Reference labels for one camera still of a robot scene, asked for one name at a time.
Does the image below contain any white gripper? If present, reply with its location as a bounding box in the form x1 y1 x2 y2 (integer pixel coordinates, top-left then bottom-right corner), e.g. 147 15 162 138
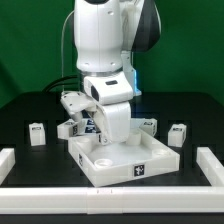
61 91 131 144

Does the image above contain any white square table top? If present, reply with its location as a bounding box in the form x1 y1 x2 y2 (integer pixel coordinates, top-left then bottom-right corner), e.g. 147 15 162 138
68 129 180 187

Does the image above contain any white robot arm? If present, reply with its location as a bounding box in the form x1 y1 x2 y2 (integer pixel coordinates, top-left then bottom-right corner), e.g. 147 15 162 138
61 0 161 145

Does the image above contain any white marker sheet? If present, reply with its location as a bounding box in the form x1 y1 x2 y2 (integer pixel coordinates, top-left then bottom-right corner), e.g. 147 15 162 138
68 116 148 138

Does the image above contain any white left fence piece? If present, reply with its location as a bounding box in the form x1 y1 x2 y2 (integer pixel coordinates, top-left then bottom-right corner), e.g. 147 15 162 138
0 148 15 185

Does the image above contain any black cable bundle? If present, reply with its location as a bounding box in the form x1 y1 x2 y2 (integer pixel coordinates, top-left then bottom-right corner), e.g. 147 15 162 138
42 75 80 93

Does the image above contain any white front fence rail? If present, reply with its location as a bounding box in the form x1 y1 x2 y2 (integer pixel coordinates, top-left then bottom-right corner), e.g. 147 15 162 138
0 187 224 214

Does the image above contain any white cable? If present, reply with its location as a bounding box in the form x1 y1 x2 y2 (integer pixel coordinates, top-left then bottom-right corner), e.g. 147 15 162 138
60 9 76 93

